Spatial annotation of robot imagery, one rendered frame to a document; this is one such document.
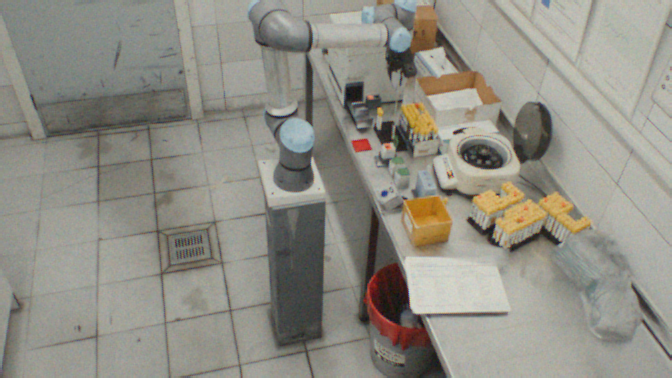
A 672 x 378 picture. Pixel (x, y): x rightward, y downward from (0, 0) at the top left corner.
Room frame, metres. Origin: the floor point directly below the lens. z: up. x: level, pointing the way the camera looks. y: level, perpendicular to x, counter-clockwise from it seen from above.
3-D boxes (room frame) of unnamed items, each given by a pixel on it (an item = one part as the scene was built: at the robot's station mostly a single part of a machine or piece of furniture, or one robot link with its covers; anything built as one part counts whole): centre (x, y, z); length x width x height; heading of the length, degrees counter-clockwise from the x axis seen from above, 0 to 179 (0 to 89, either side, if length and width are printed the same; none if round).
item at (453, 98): (2.20, -0.48, 0.95); 0.29 x 0.25 x 0.15; 106
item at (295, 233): (1.73, 0.15, 0.44); 0.20 x 0.20 x 0.87; 16
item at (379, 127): (2.04, -0.21, 0.93); 0.17 x 0.09 x 0.11; 17
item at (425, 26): (2.86, -0.31, 0.97); 0.31 x 0.23 x 0.18; 10
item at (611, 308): (1.21, -0.86, 0.94); 0.20 x 0.17 x 0.14; 171
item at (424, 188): (1.69, -0.33, 0.92); 0.10 x 0.07 x 0.10; 11
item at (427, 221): (1.53, -0.32, 0.93); 0.13 x 0.13 x 0.10; 16
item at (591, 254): (1.39, -0.85, 0.97); 0.26 x 0.17 x 0.19; 31
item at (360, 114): (2.18, -0.08, 0.92); 0.21 x 0.07 x 0.05; 16
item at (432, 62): (2.54, -0.44, 0.94); 0.22 x 0.12 x 0.13; 20
